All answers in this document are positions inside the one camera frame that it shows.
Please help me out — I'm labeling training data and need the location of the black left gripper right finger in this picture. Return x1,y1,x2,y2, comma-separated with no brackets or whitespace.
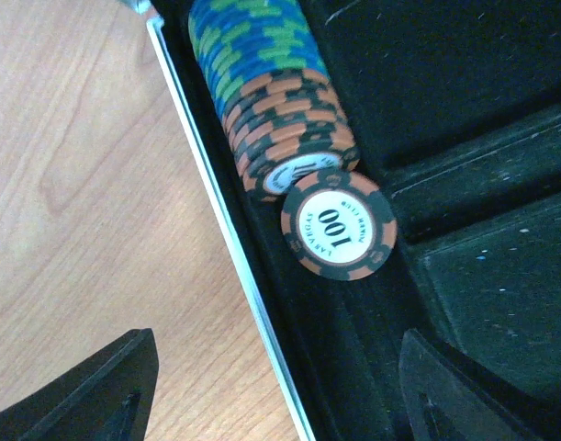
398,329,540,440

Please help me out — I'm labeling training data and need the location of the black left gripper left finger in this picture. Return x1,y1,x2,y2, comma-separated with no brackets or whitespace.
0,328,159,440

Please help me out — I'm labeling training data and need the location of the black poker chip stack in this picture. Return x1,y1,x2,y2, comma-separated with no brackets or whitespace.
280,168,398,281

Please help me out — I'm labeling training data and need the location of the aluminium poker case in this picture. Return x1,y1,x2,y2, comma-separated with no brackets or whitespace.
154,1,561,440

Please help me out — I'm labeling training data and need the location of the brown poker chip stack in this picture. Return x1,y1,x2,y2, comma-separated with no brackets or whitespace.
217,68,361,202

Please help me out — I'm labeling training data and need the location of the blue poker chip stack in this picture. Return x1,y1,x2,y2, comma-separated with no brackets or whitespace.
187,1,328,116

